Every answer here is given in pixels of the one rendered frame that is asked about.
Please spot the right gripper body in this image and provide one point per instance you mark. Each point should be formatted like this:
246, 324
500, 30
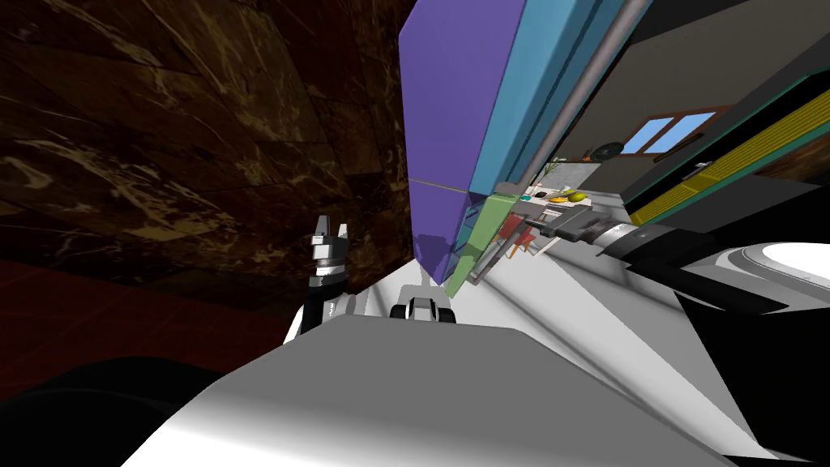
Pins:
580, 226

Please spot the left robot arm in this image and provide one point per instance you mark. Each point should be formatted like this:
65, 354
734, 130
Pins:
318, 305

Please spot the purple door leaf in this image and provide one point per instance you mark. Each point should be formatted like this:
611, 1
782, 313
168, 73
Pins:
447, 130

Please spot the red chair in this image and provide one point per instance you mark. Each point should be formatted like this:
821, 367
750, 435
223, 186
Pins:
515, 233

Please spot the white table with things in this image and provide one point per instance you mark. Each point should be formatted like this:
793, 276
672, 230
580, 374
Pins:
557, 194

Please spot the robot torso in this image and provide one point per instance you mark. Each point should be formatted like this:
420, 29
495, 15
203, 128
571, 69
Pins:
415, 389

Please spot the blue cabinet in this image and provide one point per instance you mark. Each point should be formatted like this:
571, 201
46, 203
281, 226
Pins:
538, 84

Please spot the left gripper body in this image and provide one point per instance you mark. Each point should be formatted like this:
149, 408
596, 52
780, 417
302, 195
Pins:
329, 249

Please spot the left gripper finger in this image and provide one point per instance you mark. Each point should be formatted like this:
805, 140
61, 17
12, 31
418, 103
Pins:
321, 227
343, 231

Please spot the brown framed window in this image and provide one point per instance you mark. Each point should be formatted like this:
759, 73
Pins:
668, 133

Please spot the black and yellow cabinet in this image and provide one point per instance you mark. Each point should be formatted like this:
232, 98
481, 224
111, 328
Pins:
733, 149

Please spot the green panel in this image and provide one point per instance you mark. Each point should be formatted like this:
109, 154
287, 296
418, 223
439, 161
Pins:
483, 240

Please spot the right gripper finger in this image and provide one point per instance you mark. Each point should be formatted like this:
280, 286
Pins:
537, 223
548, 231

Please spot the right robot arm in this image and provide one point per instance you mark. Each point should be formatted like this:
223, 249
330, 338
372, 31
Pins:
746, 337

